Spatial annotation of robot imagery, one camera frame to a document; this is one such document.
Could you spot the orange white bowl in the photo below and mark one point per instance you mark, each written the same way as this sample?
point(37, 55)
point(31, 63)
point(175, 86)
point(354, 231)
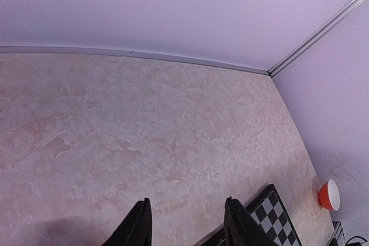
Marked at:
point(329, 196)

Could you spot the front aluminium rail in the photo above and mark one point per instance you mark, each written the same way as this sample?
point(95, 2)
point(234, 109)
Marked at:
point(337, 238)

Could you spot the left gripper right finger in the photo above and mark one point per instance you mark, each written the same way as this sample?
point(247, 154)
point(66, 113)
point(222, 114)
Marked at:
point(240, 228)

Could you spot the black grey chess board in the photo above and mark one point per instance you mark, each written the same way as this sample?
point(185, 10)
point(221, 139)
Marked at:
point(270, 214)

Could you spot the right aluminium frame post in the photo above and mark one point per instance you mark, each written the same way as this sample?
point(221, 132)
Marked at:
point(315, 37)

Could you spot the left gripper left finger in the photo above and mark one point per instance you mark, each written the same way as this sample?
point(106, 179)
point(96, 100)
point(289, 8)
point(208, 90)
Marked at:
point(135, 229)

